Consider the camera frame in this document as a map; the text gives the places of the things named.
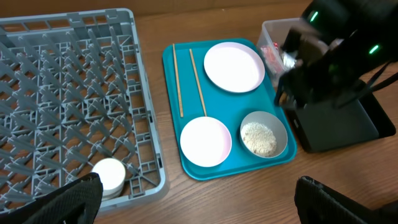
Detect clear plastic bin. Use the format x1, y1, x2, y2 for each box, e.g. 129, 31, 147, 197
257, 18, 300, 87

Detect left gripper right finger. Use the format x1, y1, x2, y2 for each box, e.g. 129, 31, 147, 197
294, 176, 397, 224

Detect red snack wrapper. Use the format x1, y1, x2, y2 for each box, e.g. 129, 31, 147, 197
261, 45, 282, 74

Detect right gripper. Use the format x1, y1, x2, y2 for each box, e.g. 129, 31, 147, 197
274, 26, 339, 109

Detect rice grains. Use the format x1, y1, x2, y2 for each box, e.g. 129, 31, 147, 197
241, 122, 277, 157

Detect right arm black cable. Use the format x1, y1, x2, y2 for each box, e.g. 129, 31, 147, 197
366, 60, 398, 93

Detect wooden chopstick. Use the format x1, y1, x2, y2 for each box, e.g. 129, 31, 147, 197
172, 43, 184, 118
189, 49, 207, 116

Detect black waste tray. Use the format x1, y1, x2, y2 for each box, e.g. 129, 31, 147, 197
286, 93, 396, 153

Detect white paper cup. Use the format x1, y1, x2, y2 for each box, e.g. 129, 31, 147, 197
91, 158, 126, 201

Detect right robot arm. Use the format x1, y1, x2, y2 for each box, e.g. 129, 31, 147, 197
274, 0, 397, 110

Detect teal serving tray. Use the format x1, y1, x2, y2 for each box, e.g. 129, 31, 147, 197
162, 40, 297, 180

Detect pink-white bowl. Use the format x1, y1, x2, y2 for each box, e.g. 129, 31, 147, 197
180, 116, 233, 167

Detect right wooden chopstick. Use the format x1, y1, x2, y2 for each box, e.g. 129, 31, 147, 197
189, 49, 207, 116

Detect grey plastic dish rack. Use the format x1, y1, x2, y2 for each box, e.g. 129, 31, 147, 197
1, 8, 170, 215

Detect left wooden chopstick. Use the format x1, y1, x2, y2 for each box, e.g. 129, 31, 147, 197
172, 43, 184, 118

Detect large white plate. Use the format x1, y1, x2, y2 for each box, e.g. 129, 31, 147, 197
204, 42, 266, 93

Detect grey metal bowl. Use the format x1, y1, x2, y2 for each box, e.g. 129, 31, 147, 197
240, 111, 288, 159

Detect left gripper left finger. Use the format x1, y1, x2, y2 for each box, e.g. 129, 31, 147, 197
1, 172, 103, 224

